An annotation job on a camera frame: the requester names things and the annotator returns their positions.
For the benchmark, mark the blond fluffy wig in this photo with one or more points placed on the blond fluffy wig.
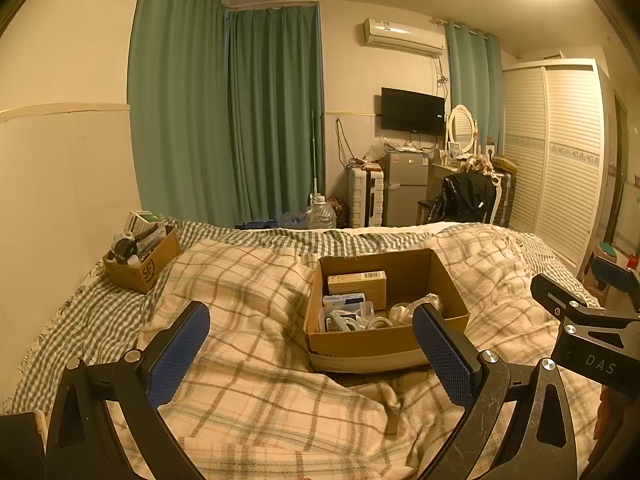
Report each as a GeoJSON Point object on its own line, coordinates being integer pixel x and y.
{"type": "Point", "coordinates": [476, 165]}

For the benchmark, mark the clear plastic bag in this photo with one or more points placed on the clear plastic bag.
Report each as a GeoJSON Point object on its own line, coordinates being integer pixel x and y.
{"type": "Point", "coordinates": [376, 149]}

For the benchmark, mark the black wall television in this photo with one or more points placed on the black wall television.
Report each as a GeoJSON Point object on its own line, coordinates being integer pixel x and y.
{"type": "Point", "coordinates": [412, 111]}

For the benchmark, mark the white dressing table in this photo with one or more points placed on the white dressing table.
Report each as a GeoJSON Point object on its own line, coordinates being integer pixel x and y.
{"type": "Point", "coordinates": [440, 175]}

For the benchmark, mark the clear cotton swab jar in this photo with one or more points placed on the clear cotton swab jar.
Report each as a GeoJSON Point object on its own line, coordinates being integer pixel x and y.
{"type": "Point", "coordinates": [365, 310]}

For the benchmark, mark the large clear water bottle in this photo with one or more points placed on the large clear water bottle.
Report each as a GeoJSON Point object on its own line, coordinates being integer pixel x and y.
{"type": "Point", "coordinates": [321, 215]}

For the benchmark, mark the red object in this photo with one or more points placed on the red object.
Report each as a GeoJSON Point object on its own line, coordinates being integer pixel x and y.
{"type": "Point", "coordinates": [634, 261]}

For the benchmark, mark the white oval mirror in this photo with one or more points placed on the white oval mirror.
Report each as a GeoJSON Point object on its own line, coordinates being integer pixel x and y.
{"type": "Point", "coordinates": [461, 127]}

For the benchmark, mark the white chair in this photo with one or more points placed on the white chair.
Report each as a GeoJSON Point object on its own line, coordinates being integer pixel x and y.
{"type": "Point", "coordinates": [496, 201]}

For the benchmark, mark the large cardboard box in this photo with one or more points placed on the large cardboard box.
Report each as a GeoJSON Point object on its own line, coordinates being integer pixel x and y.
{"type": "Point", "coordinates": [360, 352]}

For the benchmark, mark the white blue tissue pack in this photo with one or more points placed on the white blue tissue pack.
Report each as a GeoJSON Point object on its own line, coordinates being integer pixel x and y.
{"type": "Point", "coordinates": [342, 301]}

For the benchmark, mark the beige plaid blanket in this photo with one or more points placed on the beige plaid blanket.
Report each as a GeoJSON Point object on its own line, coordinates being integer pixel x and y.
{"type": "Point", "coordinates": [240, 300]}

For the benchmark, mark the dark suitcase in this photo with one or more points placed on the dark suitcase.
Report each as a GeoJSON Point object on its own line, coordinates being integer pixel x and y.
{"type": "Point", "coordinates": [506, 192]}

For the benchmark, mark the small cardboard box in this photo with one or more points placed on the small cardboard box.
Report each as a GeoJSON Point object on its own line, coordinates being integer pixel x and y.
{"type": "Point", "coordinates": [135, 276]}

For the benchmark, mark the green corner curtain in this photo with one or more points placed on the green corner curtain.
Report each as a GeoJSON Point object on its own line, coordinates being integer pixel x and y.
{"type": "Point", "coordinates": [275, 115]}

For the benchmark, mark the white louvred wardrobe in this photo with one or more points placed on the white louvred wardrobe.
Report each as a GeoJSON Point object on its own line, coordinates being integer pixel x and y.
{"type": "Point", "coordinates": [555, 160]}

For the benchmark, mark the grey small fridge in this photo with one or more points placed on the grey small fridge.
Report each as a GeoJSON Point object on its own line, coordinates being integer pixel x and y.
{"type": "Point", "coordinates": [402, 190]}

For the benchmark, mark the brown stool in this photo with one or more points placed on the brown stool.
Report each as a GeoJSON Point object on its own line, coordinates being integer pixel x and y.
{"type": "Point", "coordinates": [605, 249]}

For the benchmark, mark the white toy figure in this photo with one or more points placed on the white toy figure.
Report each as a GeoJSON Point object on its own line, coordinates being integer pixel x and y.
{"type": "Point", "coordinates": [400, 312]}

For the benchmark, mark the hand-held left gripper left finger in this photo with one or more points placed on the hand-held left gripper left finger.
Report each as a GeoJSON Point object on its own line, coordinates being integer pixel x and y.
{"type": "Point", "coordinates": [177, 355]}

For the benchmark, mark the green white carton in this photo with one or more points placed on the green white carton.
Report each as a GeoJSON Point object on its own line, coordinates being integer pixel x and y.
{"type": "Point", "coordinates": [142, 221]}

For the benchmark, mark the white pole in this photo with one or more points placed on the white pole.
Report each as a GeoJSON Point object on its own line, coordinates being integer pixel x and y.
{"type": "Point", "coordinates": [315, 155]}

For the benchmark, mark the black round object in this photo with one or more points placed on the black round object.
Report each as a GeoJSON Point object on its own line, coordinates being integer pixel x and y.
{"type": "Point", "coordinates": [125, 248]}

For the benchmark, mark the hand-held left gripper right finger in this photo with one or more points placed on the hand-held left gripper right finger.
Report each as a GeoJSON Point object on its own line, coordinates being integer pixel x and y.
{"type": "Point", "coordinates": [445, 355]}

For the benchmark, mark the white ribbed suitcase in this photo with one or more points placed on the white ribbed suitcase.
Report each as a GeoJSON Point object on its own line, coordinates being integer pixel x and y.
{"type": "Point", "coordinates": [366, 197]}

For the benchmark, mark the white air conditioner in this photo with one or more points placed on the white air conditioner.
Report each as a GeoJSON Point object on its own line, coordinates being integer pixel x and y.
{"type": "Point", "coordinates": [402, 36]}

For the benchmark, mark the beige paper box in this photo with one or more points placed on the beige paper box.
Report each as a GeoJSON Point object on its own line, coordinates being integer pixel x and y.
{"type": "Point", "coordinates": [357, 290]}

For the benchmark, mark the narrow green curtain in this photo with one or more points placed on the narrow green curtain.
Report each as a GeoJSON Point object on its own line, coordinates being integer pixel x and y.
{"type": "Point", "coordinates": [472, 75]}

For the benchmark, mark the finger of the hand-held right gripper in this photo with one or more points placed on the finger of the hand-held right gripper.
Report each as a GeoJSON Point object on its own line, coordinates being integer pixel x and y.
{"type": "Point", "coordinates": [555, 294]}
{"type": "Point", "coordinates": [617, 274]}

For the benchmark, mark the black jacket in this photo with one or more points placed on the black jacket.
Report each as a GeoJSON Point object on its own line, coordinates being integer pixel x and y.
{"type": "Point", "coordinates": [462, 195]}

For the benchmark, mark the wide green curtain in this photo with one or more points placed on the wide green curtain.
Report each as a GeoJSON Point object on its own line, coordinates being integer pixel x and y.
{"type": "Point", "coordinates": [177, 100]}

